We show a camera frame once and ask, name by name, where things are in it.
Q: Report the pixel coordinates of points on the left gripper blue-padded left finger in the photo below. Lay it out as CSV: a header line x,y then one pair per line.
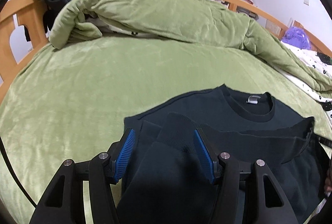
x,y
120,153

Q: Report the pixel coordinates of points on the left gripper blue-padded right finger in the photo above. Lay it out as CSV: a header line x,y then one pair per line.
x,y
207,156

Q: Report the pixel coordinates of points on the black sweatshirt with white logo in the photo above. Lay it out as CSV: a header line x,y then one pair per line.
x,y
164,182

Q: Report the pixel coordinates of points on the green fleece bed sheet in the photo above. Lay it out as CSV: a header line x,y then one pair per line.
x,y
71,103

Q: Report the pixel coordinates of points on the green quilt with floral lining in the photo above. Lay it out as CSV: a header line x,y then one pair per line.
x,y
193,21

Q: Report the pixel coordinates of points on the purple plush toy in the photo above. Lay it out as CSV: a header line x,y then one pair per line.
x,y
297,37

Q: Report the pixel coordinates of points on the wall light switch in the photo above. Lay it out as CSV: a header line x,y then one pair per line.
x,y
306,1

